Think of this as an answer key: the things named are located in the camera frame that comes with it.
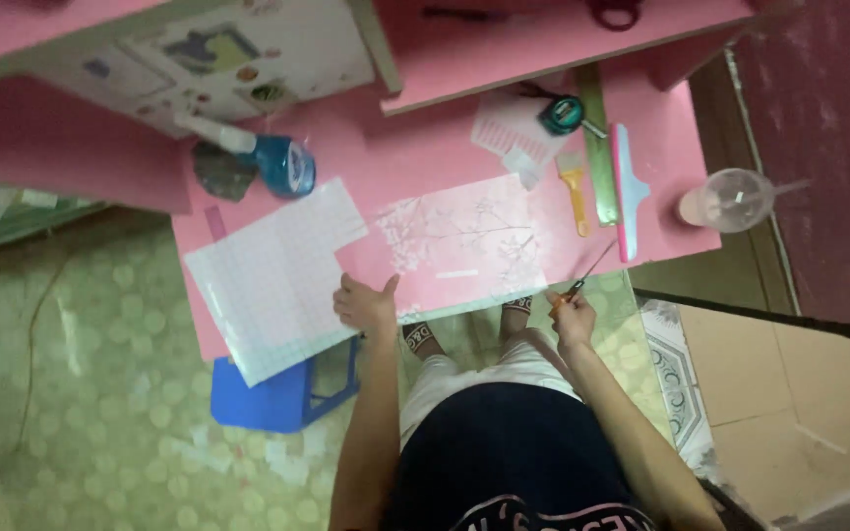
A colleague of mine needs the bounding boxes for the person's left hand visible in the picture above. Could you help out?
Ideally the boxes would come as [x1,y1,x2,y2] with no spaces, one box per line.
[333,273,401,337]

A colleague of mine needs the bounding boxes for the person's right hand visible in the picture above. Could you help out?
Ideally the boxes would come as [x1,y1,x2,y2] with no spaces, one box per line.
[546,289,598,350]

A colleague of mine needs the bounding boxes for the orange handled craft knife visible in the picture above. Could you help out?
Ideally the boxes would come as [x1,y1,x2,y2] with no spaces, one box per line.
[549,239,618,320]

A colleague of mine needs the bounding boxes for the pink floral adhesive sheet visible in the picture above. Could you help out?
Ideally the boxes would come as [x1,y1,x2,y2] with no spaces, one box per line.
[373,173,549,323]

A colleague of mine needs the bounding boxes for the white shorts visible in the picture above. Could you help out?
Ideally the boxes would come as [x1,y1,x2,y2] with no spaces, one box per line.
[399,329,582,451]

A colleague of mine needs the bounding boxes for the yellow plastic scraper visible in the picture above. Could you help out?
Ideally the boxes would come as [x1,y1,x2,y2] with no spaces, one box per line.
[555,152,593,238]

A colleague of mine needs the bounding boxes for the patterned floor mat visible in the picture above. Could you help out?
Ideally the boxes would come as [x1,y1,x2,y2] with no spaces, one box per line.
[637,298,715,462]

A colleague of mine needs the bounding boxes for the blue and pink squeegee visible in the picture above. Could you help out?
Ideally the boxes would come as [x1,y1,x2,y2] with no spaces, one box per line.
[608,122,652,264]

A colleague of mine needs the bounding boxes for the small white paper piece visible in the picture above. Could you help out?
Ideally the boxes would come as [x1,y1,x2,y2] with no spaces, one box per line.
[502,147,546,190]

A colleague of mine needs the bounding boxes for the green ruler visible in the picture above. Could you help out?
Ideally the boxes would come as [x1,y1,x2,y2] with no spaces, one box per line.
[575,64,621,228]

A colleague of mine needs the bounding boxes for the black shirt with pink print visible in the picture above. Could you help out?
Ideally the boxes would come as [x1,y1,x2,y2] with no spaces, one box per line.
[381,381,661,531]

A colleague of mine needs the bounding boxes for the white lined paper sheet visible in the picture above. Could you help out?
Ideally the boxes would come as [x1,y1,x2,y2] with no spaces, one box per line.
[470,91,572,168]

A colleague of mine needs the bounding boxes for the teal tape measure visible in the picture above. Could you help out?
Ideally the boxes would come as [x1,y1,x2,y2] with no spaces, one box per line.
[539,94,586,137]

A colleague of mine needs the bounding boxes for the clear plastic cup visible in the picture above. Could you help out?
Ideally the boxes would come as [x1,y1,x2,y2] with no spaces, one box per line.
[676,167,811,234]

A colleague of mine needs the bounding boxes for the pink desk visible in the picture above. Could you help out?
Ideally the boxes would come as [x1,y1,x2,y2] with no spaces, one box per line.
[0,0,758,362]

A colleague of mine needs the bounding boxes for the white gridded backing sheet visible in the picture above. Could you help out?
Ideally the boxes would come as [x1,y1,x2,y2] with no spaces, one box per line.
[183,177,369,389]

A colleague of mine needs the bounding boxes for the blue plastic stool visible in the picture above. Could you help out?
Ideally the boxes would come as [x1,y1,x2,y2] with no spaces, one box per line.
[210,335,364,435]

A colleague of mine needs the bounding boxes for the blue spray bottle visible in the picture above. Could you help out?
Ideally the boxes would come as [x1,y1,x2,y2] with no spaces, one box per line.
[174,111,317,200]

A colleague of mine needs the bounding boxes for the scattered white paper scraps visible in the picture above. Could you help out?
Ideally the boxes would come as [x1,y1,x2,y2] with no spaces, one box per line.
[163,419,332,489]

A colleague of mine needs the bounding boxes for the grey cloth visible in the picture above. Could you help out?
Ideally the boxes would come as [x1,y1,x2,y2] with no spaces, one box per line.
[192,140,259,202]

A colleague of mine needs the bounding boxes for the white cabinet door with stickers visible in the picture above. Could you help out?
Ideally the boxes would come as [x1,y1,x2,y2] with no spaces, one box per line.
[34,0,382,139]

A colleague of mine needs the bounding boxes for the green and white bag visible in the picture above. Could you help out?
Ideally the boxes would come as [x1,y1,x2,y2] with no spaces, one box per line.
[0,177,105,257]

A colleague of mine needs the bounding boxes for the red handled scissors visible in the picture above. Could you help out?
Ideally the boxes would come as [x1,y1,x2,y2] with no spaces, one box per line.
[586,0,645,32]

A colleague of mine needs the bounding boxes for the thin floor cable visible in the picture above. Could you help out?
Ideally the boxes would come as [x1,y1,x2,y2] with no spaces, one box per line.
[15,239,81,452]

